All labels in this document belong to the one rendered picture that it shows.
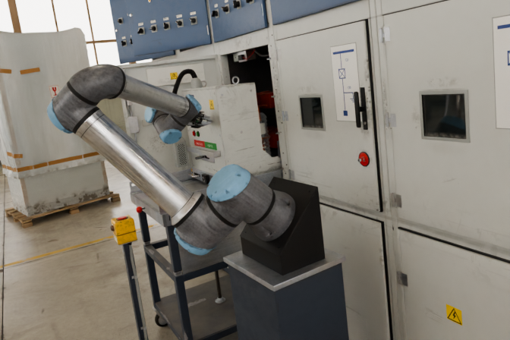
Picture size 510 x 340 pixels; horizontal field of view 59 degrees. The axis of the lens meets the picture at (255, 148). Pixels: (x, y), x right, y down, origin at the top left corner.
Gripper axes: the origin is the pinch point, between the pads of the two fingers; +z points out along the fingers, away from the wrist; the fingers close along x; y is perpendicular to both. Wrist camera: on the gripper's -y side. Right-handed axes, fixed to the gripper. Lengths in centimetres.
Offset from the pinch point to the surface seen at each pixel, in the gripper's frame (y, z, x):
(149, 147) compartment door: -62, 3, -15
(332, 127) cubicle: 69, 13, -2
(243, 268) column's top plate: 66, -31, -57
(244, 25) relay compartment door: 5, 16, 53
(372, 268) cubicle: 86, 24, -59
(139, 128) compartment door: -64, -4, -4
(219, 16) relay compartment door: -23, 21, 64
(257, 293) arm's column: 73, -30, -65
